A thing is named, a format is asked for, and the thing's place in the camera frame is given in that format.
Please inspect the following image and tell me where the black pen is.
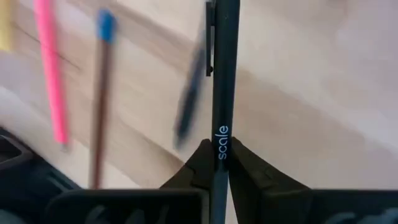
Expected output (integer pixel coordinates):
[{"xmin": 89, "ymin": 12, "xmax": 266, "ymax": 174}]
[
  {"xmin": 205, "ymin": 0, "xmax": 242, "ymax": 224},
  {"xmin": 172, "ymin": 29, "xmax": 208, "ymax": 152}
]

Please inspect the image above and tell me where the brown pencil blue cap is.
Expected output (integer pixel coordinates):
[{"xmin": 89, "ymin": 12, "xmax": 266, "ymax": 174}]
[{"xmin": 88, "ymin": 8, "xmax": 118, "ymax": 190}]

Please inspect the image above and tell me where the pink pencil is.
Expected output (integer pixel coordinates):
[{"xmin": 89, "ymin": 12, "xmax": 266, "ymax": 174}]
[{"xmin": 32, "ymin": 0, "xmax": 71, "ymax": 147}]

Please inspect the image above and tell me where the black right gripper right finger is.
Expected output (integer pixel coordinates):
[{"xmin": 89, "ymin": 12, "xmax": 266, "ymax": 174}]
[{"xmin": 229, "ymin": 136, "xmax": 398, "ymax": 224}]

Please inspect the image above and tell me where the yellow pencil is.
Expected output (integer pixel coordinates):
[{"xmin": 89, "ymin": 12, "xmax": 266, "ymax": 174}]
[{"xmin": 0, "ymin": 0, "xmax": 14, "ymax": 52}]

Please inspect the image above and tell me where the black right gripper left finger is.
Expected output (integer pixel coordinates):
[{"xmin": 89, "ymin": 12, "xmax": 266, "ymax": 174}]
[{"xmin": 45, "ymin": 138, "xmax": 216, "ymax": 224}]

